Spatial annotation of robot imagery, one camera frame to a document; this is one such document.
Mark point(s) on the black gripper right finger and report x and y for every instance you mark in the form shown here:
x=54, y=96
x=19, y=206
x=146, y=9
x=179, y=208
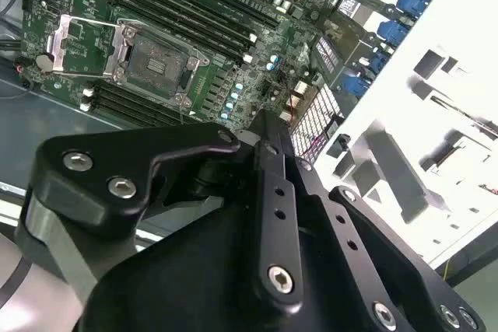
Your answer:
x=350, y=231

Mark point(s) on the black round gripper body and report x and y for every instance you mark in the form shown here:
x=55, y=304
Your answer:
x=194, y=270

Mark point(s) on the metal socket cover frame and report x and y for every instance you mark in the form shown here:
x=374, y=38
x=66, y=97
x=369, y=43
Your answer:
x=59, y=42

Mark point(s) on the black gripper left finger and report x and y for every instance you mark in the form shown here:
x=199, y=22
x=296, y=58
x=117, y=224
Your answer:
x=97, y=161

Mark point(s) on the thin metal locking lever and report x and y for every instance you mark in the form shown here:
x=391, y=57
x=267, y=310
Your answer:
x=181, y=110

